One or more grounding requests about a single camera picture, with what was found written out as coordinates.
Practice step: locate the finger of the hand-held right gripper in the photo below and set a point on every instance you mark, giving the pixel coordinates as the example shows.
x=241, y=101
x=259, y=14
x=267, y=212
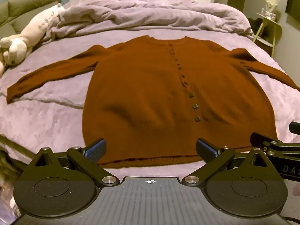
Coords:
x=295, y=127
x=260, y=140

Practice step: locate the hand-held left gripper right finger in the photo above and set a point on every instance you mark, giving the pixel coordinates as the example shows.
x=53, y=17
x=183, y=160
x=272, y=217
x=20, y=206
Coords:
x=207, y=148

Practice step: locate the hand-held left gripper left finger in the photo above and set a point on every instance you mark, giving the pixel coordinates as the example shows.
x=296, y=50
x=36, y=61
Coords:
x=95, y=148

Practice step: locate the brown knit cardigan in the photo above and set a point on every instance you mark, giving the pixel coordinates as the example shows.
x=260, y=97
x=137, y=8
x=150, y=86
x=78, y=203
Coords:
x=145, y=98

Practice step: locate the yellow side table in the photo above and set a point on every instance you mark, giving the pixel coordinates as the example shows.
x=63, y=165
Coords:
x=271, y=29

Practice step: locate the black bag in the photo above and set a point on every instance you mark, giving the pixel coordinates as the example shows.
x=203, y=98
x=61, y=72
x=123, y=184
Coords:
x=255, y=23

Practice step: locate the small pink table ornaments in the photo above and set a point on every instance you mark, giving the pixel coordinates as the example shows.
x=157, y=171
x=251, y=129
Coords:
x=268, y=15

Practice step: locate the white plush rabbit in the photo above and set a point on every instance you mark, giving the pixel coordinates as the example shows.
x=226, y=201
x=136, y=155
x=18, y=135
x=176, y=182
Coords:
x=35, y=31

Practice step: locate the purple duvet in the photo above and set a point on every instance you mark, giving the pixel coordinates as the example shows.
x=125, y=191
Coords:
x=140, y=14

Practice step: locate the grey-green sofa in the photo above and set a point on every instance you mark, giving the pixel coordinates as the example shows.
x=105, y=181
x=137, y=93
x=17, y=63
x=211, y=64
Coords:
x=28, y=7

